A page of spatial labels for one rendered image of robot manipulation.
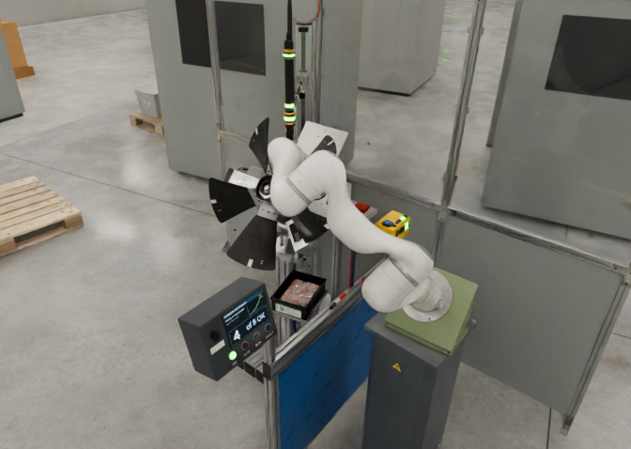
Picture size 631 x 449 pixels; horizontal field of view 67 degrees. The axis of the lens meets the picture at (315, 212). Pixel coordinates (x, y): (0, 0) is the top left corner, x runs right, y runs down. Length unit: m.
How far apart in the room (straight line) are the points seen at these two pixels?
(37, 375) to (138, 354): 0.55
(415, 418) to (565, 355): 1.02
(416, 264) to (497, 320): 1.42
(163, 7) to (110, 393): 3.17
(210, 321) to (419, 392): 0.86
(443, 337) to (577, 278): 0.91
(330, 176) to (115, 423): 1.97
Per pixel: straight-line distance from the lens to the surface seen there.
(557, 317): 2.64
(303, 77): 2.53
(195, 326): 1.40
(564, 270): 2.50
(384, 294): 1.41
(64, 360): 3.31
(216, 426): 2.74
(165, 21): 4.74
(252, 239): 2.15
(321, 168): 1.32
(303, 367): 2.06
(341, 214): 1.34
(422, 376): 1.84
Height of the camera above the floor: 2.18
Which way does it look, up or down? 30 degrees down
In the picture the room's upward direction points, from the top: 1 degrees clockwise
